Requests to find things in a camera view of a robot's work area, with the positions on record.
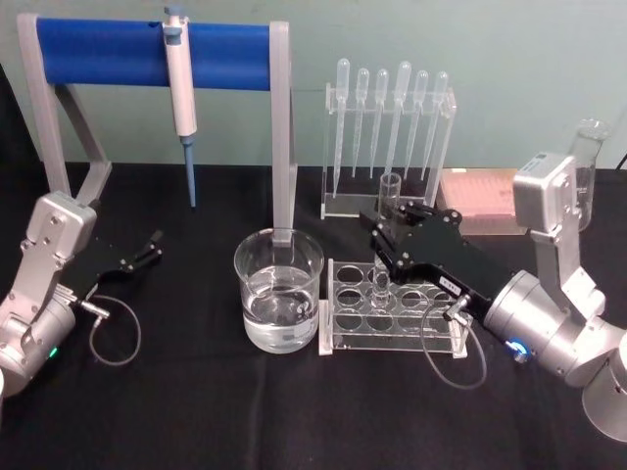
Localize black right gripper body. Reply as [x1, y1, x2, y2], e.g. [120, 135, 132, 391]
[385, 211, 497, 318]

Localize grey stand with blue bar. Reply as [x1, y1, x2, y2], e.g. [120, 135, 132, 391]
[17, 13, 299, 246]

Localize clear acrylic test tube rack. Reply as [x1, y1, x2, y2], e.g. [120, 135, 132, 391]
[316, 258, 474, 357]

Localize glass test tube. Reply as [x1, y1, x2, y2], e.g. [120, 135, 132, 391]
[378, 173, 404, 310]

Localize glass beaker with water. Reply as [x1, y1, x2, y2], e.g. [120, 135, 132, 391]
[233, 227, 324, 354]

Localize glass conical flask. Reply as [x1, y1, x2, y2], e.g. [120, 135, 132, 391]
[570, 118, 611, 234]

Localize thin dark left gripper cable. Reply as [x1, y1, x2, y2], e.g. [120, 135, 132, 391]
[72, 293, 142, 364]

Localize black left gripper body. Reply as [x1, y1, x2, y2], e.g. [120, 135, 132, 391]
[58, 235, 130, 299]

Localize pink pipette tip box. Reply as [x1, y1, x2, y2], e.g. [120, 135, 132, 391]
[438, 168, 528, 236]

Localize clear plastic transfer pipette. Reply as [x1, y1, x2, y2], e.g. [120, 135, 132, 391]
[367, 67, 391, 181]
[383, 60, 412, 182]
[420, 70, 451, 181]
[350, 67, 371, 178]
[404, 70, 430, 183]
[331, 57, 352, 200]

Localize white and blue micropipette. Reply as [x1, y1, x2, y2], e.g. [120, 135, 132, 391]
[163, 4, 200, 210]

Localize thin dark right gripper cable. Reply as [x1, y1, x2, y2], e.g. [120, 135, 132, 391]
[420, 293, 489, 391]

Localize black table cloth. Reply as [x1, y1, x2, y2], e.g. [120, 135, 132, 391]
[0, 63, 627, 470]

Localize clear acrylic dropper rack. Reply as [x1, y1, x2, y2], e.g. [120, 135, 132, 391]
[320, 81, 457, 220]

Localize thin dark gripper cable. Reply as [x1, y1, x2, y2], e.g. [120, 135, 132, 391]
[72, 293, 142, 364]
[420, 293, 489, 391]

